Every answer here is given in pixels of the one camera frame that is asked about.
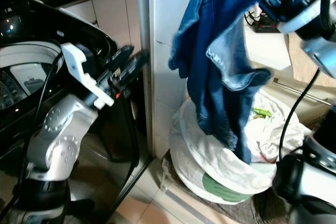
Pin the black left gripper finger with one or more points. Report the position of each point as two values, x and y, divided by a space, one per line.
123 56
136 65

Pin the blue denim jeans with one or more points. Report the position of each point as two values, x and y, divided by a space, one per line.
215 51

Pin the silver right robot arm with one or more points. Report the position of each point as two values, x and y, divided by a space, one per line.
320 51

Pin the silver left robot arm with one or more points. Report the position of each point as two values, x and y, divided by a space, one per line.
58 140

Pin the black top-load washing machine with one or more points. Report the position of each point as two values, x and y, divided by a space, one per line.
31 30

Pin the black power strip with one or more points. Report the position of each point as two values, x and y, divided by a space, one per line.
262 23

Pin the white kitchen cabinet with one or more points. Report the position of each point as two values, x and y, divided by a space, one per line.
115 11

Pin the white laundry bag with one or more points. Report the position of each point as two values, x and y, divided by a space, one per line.
199 150

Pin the small green item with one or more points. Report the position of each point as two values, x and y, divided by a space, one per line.
261 112

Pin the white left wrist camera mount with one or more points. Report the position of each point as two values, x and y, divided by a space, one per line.
81 66

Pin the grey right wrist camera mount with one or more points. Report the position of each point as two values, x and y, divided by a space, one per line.
296 23

